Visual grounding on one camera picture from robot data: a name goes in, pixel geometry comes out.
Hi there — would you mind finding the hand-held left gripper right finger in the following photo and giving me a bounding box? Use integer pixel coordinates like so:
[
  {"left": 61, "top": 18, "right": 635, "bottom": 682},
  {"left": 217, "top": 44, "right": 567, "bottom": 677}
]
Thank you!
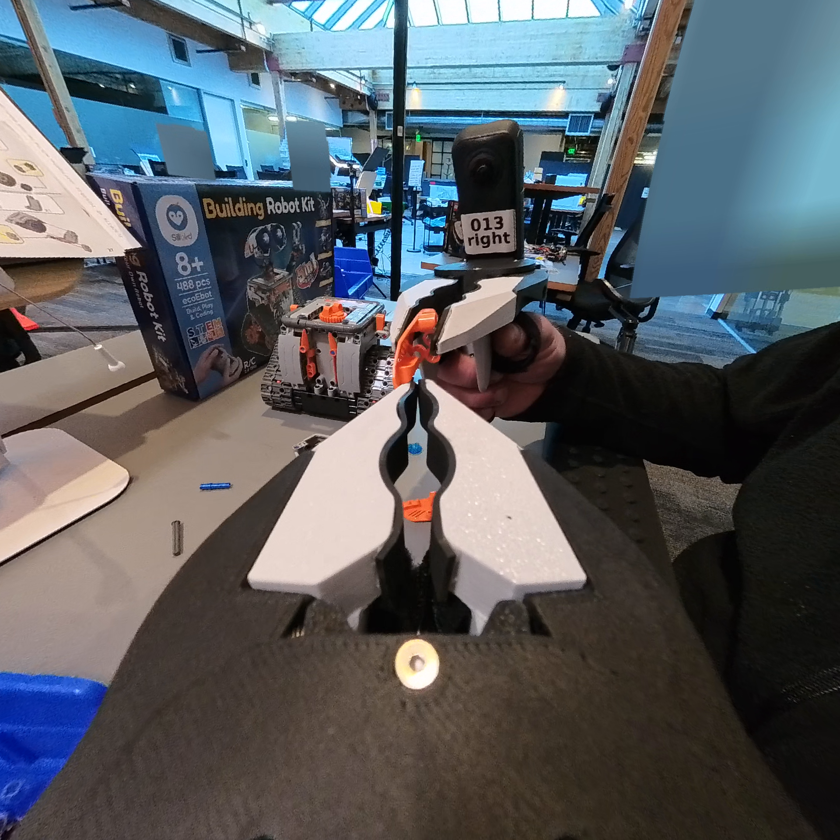
[{"left": 419, "top": 379, "right": 588, "bottom": 635}]

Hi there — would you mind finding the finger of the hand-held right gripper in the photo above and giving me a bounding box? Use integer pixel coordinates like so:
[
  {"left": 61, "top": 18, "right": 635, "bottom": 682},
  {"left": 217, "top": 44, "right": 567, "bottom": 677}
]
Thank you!
[
  {"left": 437, "top": 277, "right": 524, "bottom": 357},
  {"left": 389, "top": 277, "right": 462, "bottom": 350}
]

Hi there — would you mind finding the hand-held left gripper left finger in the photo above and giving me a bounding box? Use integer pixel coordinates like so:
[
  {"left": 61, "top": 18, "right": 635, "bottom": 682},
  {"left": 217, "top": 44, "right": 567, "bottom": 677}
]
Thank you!
[{"left": 247, "top": 384, "right": 417, "bottom": 632}]

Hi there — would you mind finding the orange brick connector piece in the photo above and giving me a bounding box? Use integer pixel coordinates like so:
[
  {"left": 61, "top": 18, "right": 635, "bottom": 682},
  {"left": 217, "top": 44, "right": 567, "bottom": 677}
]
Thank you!
[{"left": 391, "top": 307, "right": 441, "bottom": 389}]

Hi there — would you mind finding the person's right forearm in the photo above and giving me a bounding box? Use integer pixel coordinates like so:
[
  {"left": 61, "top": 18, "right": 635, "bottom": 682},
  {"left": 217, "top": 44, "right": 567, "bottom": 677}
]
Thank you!
[{"left": 524, "top": 320, "right": 840, "bottom": 488}]

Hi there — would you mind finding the person's right hand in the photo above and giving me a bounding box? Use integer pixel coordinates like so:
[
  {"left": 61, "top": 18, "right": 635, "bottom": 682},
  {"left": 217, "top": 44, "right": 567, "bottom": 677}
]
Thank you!
[{"left": 435, "top": 314, "right": 568, "bottom": 421}]

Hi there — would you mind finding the blue plastic bin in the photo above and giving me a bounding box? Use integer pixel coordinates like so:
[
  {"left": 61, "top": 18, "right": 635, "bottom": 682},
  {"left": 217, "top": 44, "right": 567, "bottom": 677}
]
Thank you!
[
  {"left": 332, "top": 245, "right": 376, "bottom": 301},
  {"left": 0, "top": 669, "right": 109, "bottom": 829}
]

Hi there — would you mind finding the wood-edged grey desk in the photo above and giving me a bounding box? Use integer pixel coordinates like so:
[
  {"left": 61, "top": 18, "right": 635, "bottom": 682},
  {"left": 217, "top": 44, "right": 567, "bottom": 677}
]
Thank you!
[{"left": 420, "top": 248, "right": 589, "bottom": 296}]

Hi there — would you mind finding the dark perforated panel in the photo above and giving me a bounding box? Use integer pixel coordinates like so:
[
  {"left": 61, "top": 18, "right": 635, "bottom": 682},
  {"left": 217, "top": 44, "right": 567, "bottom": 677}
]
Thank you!
[{"left": 543, "top": 419, "right": 678, "bottom": 567}]

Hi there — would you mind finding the black vertical pole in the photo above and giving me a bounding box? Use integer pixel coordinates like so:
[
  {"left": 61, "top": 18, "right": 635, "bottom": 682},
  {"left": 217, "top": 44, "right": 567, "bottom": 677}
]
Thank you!
[{"left": 387, "top": 0, "right": 412, "bottom": 304}]

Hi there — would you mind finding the tracked toy robot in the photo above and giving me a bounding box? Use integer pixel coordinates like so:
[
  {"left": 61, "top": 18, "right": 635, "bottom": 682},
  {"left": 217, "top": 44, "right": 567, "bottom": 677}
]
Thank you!
[{"left": 259, "top": 295, "right": 399, "bottom": 422}]

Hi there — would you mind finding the black mesh office chair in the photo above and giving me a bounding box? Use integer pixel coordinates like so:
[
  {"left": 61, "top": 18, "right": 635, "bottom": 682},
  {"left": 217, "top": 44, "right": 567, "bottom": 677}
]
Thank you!
[{"left": 566, "top": 192, "right": 662, "bottom": 353}]

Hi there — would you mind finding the robot kit box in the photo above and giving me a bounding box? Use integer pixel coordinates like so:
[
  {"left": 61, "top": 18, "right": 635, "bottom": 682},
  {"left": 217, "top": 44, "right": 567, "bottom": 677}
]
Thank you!
[{"left": 87, "top": 172, "right": 337, "bottom": 404}]

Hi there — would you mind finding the open instruction booklet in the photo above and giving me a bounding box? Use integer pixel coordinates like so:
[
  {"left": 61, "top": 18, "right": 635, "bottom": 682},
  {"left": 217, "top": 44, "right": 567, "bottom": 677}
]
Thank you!
[{"left": 0, "top": 87, "right": 143, "bottom": 261}]

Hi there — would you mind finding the wooden post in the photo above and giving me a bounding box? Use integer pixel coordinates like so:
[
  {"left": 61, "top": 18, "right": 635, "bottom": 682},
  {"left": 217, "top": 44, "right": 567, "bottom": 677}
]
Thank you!
[{"left": 583, "top": 0, "right": 688, "bottom": 284}]

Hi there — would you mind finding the white pin on wire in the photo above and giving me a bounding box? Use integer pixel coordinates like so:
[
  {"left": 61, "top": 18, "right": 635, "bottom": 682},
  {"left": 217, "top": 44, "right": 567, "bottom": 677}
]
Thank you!
[{"left": 0, "top": 284, "right": 127, "bottom": 374}]

